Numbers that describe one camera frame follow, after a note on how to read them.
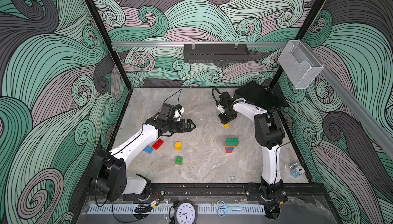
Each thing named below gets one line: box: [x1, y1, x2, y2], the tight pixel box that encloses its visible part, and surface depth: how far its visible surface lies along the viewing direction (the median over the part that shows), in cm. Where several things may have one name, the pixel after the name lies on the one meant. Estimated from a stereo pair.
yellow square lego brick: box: [175, 141, 182, 151], surface depth 88 cm
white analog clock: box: [173, 199, 199, 224], surface depth 67 cm
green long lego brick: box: [226, 137, 239, 147], surface depth 92 cm
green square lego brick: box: [175, 155, 183, 166], surface depth 83 cm
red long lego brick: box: [152, 138, 165, 151], surface depth 91 cm
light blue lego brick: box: [142, 146, 154, 155], surface depth 88 cm
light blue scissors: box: [216, 199, 246, 218], surface depth 71 cm
